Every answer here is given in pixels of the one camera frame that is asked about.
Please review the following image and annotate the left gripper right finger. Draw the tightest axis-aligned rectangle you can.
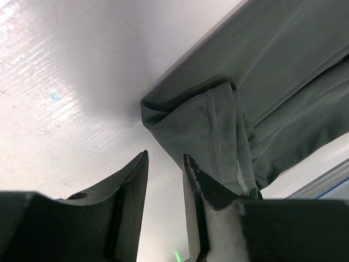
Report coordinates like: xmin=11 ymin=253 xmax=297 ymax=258
xmin=183 ymin=154 xmax=240 ymax=261

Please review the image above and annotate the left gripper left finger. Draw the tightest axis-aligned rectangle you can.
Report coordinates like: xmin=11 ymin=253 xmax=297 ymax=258
xmin=56 ymin=151 xmax=149 ymax=261

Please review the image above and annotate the dark grey t shirt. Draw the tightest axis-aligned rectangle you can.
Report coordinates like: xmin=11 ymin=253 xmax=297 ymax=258
xmin=141 ymin=1 xmax=348 ymax=199

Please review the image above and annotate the aluminium rail frame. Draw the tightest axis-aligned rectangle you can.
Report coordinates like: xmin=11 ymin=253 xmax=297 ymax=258
xmin=287 ymin=159 xmax=348 ymax=200

